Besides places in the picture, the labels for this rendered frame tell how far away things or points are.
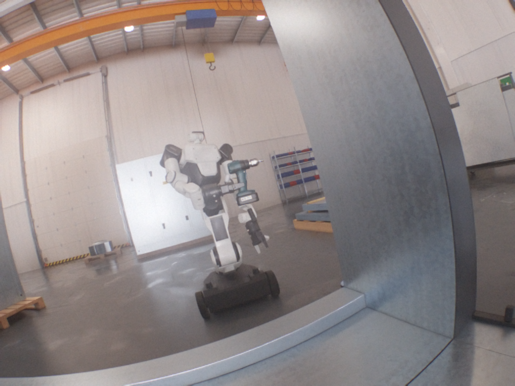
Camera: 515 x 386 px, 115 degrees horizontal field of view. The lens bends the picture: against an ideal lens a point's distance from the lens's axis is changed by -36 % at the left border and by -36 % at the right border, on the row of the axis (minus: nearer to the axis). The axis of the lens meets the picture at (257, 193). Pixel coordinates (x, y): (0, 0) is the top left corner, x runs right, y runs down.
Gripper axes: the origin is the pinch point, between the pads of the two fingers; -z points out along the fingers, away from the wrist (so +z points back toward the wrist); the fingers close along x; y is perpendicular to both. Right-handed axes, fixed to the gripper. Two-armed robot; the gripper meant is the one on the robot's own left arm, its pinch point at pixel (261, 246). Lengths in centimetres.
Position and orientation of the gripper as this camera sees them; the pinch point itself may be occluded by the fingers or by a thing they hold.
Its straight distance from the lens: 173.2
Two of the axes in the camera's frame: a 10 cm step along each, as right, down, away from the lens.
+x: 4.7, -5.3, -7.1
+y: 7.9, -1.2, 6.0
